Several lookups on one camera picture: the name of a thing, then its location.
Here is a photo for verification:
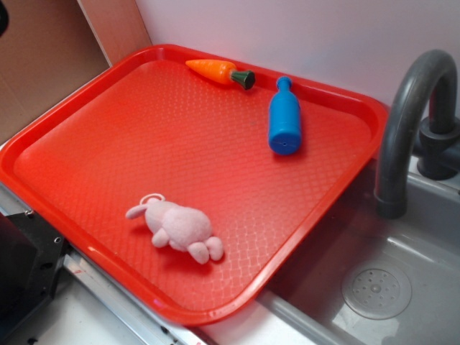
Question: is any blue toy bottle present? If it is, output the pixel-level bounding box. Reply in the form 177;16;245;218
268;76;302;155

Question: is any pink plush bunny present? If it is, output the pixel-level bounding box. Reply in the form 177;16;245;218
126;193;224;265

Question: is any red plastic tray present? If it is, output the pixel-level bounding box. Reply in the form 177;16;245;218
1;45;387;326

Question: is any orange toy carrot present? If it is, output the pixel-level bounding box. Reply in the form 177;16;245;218
185;59;256;90

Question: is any grey toy sink basin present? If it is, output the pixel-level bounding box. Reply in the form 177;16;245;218
259;165;459;344

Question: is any grey toy faucet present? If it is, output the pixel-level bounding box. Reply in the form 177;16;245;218
374;50;459;219

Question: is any brown cardboard panel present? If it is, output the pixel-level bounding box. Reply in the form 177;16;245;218
1;1;151;142

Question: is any aluminium rail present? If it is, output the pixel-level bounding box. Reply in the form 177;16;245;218
0;183;213;345

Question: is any black metal mount block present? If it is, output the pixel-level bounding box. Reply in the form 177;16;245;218
1;213;68;344

